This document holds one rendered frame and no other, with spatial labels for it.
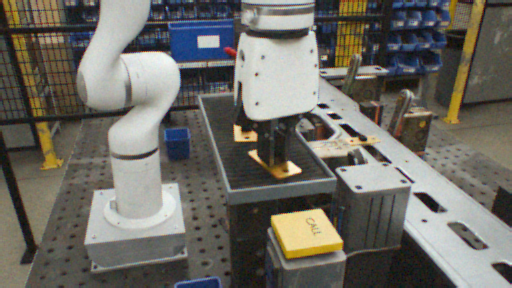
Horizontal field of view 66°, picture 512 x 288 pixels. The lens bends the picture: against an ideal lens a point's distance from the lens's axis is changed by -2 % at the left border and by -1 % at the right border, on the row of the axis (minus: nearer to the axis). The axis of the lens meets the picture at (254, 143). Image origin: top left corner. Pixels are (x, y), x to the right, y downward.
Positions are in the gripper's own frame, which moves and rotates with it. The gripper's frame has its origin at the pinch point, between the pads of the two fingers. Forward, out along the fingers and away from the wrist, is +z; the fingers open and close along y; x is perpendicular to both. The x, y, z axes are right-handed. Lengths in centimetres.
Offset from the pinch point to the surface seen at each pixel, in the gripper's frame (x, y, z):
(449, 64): 205, 334, 75
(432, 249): -11.9, 22.3, 18.1
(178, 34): 114, 26, 5
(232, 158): 3.9, -4.3, 2.6
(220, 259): 33, 6, 49
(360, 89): 56, 70, 18
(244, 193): -5.2, -7.2, 2.4
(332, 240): -16.8, -3.4, 2.5
